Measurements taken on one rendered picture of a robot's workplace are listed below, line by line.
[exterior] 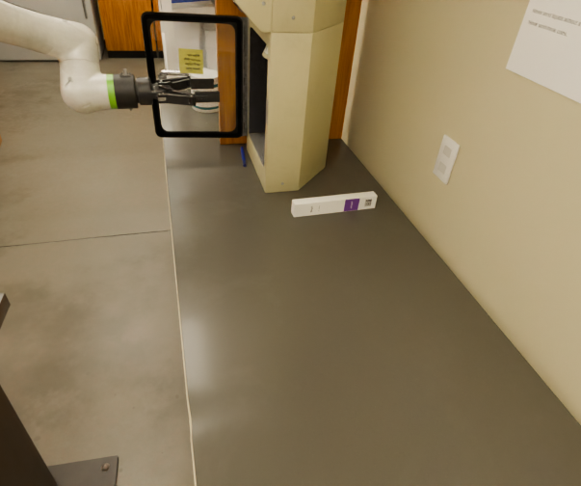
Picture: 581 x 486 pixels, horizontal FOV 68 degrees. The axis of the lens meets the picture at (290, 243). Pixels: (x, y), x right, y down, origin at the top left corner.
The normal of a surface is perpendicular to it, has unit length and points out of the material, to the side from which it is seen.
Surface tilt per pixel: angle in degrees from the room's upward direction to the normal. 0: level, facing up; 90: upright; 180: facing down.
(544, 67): 90
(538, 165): 90
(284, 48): 90
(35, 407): 0
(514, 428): 0
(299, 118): 90
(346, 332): 0
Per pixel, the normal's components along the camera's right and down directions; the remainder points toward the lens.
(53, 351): 0.07, -0.79
